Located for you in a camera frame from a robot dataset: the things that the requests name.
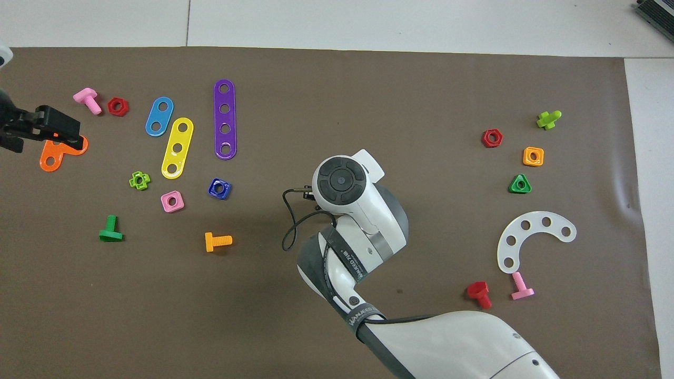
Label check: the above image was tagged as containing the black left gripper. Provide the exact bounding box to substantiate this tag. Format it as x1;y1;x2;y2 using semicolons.
0;88;83;154

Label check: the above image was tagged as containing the blue square toy nut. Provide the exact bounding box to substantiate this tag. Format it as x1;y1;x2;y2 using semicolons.
208;177;232;201

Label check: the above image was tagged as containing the orange heart-shaped plate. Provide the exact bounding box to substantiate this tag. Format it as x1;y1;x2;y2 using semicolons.
39;134;89;173

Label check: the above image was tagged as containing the pink toy screw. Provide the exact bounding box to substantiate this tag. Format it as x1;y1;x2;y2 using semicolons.
511;271;536;301
73;87;103;116

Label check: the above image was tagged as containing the green toy screw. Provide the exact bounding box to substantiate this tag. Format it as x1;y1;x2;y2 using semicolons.
99;214;124;243

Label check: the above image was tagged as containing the blue two-hole plate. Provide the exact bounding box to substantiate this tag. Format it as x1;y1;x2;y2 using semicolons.
145;96;174;137

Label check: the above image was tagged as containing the yellow three-hole plate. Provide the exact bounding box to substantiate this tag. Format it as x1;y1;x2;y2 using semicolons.
161;117;194;180

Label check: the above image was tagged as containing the pink square toy nut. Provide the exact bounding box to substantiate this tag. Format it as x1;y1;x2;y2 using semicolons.
161;190;185;213

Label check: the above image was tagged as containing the purple four-hole plate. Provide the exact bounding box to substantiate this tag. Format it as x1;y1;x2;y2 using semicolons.
213;79;237;160

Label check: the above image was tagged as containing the orange toy screw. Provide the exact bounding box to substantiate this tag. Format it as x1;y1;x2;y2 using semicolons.
205;232;233;253

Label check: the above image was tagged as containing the brown table mat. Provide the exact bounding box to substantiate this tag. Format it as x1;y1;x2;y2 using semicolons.
0;46;663;379

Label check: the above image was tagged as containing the red toy screw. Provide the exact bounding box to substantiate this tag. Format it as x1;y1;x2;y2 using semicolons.
466;281;493;311

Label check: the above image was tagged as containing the white curved five-hole plate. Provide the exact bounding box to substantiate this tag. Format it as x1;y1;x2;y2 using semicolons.
497;211;578;274

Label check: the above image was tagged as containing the lime cross-head toy screw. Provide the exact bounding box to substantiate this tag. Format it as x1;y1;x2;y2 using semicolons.
536;110;562;131

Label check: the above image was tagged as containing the dark grey device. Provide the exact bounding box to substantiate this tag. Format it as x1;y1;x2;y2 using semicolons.
633;0;674;44

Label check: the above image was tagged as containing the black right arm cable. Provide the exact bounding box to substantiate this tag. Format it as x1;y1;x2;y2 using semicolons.
281;186;438;330

